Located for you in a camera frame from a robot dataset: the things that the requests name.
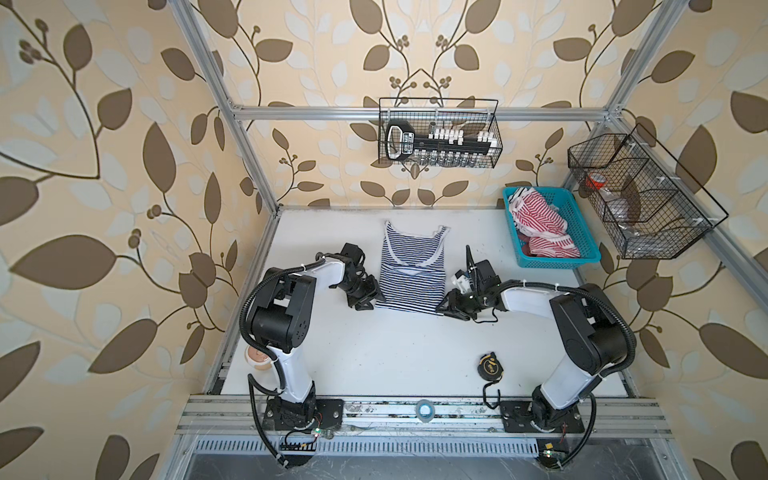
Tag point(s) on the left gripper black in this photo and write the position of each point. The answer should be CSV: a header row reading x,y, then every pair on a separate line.
x,y
374,292

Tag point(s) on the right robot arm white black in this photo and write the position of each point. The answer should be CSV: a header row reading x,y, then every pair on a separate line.
x,y
597,341

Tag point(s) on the red white striped tank top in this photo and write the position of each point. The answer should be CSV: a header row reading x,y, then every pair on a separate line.
x,y
540,228

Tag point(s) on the black wire basket wall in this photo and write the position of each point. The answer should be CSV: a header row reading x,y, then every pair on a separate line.
x,y
470,115
669,207

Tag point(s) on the black wire basket right wall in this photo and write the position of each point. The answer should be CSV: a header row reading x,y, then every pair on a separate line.
x,y
669,207

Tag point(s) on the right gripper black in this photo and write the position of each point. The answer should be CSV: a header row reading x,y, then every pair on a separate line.
x,y
453,307

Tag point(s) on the small tape roll on rail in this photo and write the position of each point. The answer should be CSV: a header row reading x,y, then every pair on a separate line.
x,y
425,411

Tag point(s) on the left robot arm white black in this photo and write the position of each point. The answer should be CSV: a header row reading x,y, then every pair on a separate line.
x,y
275,321

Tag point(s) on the red cap plastic bottle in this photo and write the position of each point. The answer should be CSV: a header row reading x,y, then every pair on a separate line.
x,y
609,204

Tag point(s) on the blue white striped tank top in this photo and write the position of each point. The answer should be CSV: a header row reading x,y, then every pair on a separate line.
x,y
412,274

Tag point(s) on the aluminium front rail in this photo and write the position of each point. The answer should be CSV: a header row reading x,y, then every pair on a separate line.
x,y
616,418

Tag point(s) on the black wire basket back wall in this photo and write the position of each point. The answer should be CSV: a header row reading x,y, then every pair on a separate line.
x,y
470,115

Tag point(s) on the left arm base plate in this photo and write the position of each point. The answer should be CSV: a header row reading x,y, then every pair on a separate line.
x,y
282,415

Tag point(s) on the black white tool rack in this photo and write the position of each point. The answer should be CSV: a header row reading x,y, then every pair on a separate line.
x,y
400,141

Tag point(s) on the teal plastic basket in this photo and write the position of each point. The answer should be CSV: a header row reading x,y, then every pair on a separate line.
x,y
567,207

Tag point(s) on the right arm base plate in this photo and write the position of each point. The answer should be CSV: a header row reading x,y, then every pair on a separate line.
x,y
539,417

